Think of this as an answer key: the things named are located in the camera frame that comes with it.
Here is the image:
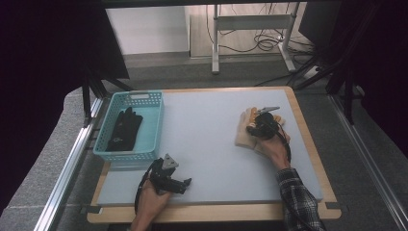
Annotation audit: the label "aluminium rail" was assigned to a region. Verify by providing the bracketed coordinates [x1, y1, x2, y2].
[328, 94, 408, 231]
[33, 96, 105, 231]

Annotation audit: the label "person's right hand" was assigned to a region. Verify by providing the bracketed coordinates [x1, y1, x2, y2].
[253, 115, 293, 171]

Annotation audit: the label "light blue plastic basket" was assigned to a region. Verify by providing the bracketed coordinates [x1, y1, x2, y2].
[92, 90, 166, 163]

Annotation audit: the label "grey table mat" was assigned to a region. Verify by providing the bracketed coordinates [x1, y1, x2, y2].
[95, 89, 324, 207]

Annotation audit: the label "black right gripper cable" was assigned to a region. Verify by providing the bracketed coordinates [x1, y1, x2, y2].
[274, 122, 293, 164]

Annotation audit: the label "white metal desk frame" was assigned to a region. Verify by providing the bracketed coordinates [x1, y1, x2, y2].
[211, 2, 298, 75]

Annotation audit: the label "black stand legs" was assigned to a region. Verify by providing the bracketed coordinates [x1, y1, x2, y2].
[80, 66, 134, 129]
[293, 3, 367, 126]

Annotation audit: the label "white board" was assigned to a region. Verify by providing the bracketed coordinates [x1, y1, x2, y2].
[105, 5, 191, 56]

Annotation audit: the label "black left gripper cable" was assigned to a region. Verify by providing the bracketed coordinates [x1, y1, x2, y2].
[134, 159, 159, 216]

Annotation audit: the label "white power strip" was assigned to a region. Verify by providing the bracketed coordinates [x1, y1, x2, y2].
[301, 64, 321, 81]

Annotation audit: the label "black floor cables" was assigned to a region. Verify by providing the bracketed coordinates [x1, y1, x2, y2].
[205, 2, 319, 56]

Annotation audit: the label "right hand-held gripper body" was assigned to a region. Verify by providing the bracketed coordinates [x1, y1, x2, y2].
[248, 106, 285, 141]

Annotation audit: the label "person's left hand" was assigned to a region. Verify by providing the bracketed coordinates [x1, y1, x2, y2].
[136, 178, 173, 223]

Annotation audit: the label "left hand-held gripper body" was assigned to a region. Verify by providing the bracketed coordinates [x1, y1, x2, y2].
[147, 153, 187, 195]

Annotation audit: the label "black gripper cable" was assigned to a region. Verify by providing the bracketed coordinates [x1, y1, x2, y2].
[274, 122, 293, 164]
[134, 159, 159, 216]

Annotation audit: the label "black curtain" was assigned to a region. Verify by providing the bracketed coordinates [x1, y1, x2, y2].
[297, 0, 408, 159]
[0, 0, 131, 216]

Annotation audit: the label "beige work glove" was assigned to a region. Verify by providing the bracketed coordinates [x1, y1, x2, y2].
[234, 106, 268, 152]

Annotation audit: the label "black glove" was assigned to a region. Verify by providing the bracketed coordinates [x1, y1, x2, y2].
[105, 106, 144, 152]

